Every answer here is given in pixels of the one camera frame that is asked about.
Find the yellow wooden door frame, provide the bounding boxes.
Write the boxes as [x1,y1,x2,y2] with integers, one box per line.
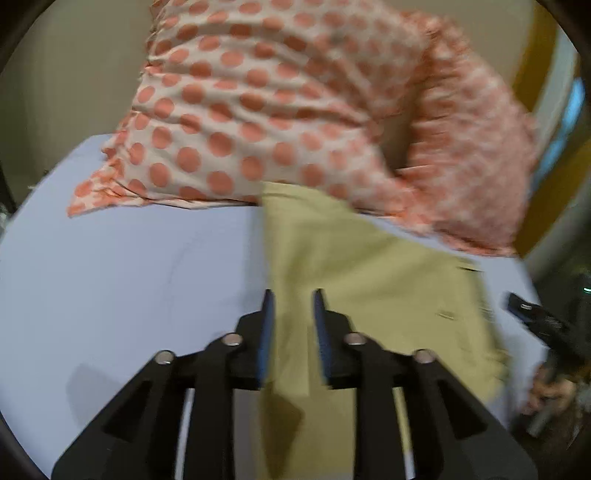
[512,7,561,259]

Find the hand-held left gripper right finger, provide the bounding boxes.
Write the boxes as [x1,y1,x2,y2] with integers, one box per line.
[313,289,539,480]

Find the orange polka dot pillow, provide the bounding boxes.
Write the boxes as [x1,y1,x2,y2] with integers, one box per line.
[67,0,432,219]

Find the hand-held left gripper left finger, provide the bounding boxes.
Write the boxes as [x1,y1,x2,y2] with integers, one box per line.
[51,289,277,480]

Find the orange white patterned pillow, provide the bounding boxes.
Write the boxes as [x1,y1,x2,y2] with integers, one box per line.
[369,11,540,258]

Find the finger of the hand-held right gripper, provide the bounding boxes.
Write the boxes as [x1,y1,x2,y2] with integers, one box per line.
[506,292,570,352]

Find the person's right hand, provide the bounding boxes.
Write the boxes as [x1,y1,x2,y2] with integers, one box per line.
[525,364,580,416]

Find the khaki pants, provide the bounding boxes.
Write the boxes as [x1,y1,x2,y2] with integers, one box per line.
[257,181,511,480]

